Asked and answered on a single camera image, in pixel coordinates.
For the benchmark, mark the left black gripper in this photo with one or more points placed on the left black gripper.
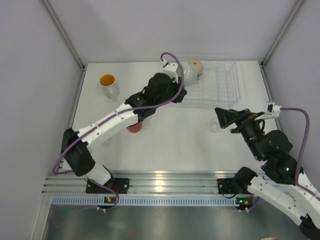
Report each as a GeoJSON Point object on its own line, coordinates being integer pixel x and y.
{"type": "Point", "coordinates": [183, 93]}

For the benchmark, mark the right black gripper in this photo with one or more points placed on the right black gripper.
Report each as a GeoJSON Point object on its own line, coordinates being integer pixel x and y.
{"type": "Point", "coordinates": [243, 118]}

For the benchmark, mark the white speckled mug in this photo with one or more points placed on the white speckled mug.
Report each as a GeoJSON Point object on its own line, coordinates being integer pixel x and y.
{"type": "Point", "coordinates": [189, 74]}

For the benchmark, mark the beige ceramic mug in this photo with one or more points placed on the beige ceramic mug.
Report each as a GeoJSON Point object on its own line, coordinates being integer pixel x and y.
{"type": "Point", "coordinates": [197, 65]}

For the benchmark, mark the red mug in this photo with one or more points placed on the red mug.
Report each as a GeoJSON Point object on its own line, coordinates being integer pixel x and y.
{"type": "Point", "coordinates": [135, 127]}

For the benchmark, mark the floral mug orange inside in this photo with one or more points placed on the floral mug orange inside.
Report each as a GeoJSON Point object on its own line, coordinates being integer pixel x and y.
{"type": "Point", "coordinates": [110, 86]}

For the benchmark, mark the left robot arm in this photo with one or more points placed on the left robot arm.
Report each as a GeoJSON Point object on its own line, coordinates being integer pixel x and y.
{"type": "Point", "coordinates": [78, 145]}

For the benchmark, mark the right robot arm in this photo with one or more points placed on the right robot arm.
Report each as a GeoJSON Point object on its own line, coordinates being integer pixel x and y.
{"type": "Point", "coordinates": [299, 199]}

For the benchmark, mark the clear glass right side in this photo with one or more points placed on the clear glass right side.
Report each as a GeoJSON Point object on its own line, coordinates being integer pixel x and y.
{"type": "Point", "coordinates": [214, 125]}

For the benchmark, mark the clear glass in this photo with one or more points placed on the clear glass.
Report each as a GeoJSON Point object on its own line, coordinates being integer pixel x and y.
{"type": "Point", "coordinates": [214, 125]}
{"type": "Point", "coordinates": [107, 142]}

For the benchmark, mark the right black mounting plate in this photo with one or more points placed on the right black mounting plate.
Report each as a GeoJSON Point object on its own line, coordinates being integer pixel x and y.
{"type": "Point", "coordinates": [227, 187]}

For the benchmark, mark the black mounting plate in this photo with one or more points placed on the black mounting plate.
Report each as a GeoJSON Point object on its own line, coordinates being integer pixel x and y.
{"type": "Point", "coordinates": [120, 186]}
{"type": "Point", "coordinates": [227, 187]}

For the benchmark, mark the clear glass left side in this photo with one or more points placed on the clear glass left side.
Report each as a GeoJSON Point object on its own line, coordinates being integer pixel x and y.
{"type": "Point", "coordinates": [107, 142]}

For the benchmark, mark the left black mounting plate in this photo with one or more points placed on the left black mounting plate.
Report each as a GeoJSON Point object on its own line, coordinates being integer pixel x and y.
{"type": "Point", "coordinates": [120, 186]}

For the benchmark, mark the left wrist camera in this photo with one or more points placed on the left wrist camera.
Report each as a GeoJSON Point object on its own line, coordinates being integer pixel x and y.
{"type": "Point", "coordinates": [170, 69]}

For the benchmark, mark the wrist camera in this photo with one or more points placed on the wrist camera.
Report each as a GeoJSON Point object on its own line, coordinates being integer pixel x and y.
{"type": "Point", "coordinates": [273, 110]}
{"type": "Point", "coordinates": [170, 69]}

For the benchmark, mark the clear wire dish rack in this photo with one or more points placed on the clear wire dish rack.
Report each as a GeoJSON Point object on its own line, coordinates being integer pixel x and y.
{"type": "Point", "coordinates": [217, 86]}

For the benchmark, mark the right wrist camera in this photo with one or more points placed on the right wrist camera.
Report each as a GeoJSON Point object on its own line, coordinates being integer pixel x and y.
{"type": "Point", "coordinates": [273, 110]}

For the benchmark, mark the perforated cable duct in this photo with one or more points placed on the perforated cable duct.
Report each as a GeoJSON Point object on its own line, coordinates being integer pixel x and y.
{"type": "Point", "coordinates": [181, 201]}

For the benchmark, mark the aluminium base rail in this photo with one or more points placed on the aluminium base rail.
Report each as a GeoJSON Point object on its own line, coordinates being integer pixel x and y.
{"type": "Point", "coordinates": [145, 182]}

